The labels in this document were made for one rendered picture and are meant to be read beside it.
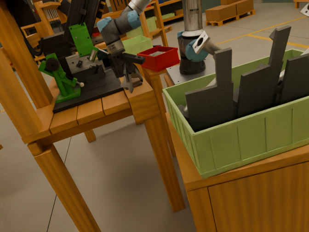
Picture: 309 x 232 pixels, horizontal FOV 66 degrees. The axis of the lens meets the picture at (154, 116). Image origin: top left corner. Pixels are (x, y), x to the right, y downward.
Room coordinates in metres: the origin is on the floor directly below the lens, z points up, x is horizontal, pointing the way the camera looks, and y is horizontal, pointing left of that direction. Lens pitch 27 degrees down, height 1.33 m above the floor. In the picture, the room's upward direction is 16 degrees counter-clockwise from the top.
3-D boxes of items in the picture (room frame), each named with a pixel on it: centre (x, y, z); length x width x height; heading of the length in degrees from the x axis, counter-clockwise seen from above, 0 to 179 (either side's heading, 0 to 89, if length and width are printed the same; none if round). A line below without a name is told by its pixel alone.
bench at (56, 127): (1.86, 0.41, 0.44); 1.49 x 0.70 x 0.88; 7
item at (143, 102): (1.90, 0.13, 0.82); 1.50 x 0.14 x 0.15; 7
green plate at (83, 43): (1.79, 0.34, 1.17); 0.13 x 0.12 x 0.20; 7
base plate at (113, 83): (1.86, 0.41, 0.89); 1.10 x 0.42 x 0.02; 7
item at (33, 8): (1.72, 0.60, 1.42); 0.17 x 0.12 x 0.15; 7
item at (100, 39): (1.95, 0.32, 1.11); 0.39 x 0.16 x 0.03; 97
